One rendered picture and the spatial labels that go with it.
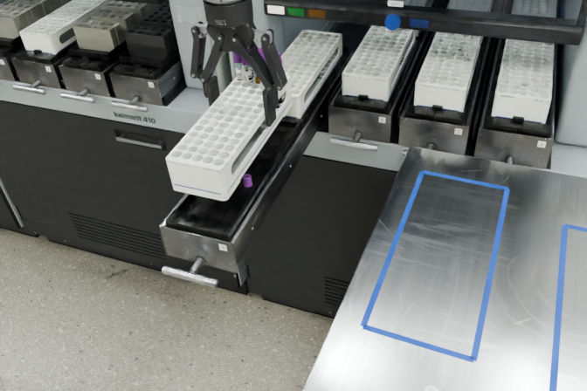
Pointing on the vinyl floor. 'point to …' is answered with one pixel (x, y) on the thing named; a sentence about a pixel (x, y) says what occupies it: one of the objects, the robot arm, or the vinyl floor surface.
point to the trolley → (466, 284)
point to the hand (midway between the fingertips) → (242, 107)
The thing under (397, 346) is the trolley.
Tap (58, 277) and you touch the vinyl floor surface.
